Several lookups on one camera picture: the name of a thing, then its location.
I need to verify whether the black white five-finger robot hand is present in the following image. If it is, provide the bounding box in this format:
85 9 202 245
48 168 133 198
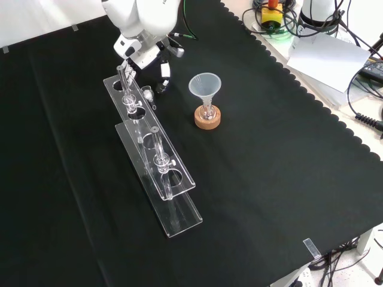
113 34 172 94

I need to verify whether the clear acrylic funnel stand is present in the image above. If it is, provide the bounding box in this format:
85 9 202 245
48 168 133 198
103 65 203 239

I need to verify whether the translucent plastic funnel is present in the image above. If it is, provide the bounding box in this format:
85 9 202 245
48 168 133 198
188 72 222 104

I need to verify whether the small glass round-bottom flask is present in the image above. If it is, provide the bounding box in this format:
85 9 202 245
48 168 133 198
199 100 217 121

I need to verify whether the yellow stop button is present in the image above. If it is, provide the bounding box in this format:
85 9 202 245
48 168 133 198
260 0 284 32

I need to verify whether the black bench cloth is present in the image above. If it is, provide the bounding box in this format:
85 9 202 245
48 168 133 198
0 0 383 287

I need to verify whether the white paper sheet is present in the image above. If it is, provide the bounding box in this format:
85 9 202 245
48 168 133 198
286 31 372 94

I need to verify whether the black power adapter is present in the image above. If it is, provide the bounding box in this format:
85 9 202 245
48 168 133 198
360 58 383 83

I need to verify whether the black tripod leg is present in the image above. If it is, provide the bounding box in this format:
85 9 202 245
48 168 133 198
369 32 383 59

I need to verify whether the white power strip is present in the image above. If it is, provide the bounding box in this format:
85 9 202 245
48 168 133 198
294 267 312 287

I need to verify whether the white table leg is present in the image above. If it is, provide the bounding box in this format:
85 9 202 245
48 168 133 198
357 227 375 255

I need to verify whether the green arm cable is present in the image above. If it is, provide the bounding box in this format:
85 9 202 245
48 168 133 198
181 16 199 41

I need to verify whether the cork ring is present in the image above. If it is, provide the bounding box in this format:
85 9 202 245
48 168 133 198
194 106 223 130

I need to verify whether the black ribbed cable plug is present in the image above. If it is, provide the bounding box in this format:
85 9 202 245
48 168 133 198
355 112 383 131

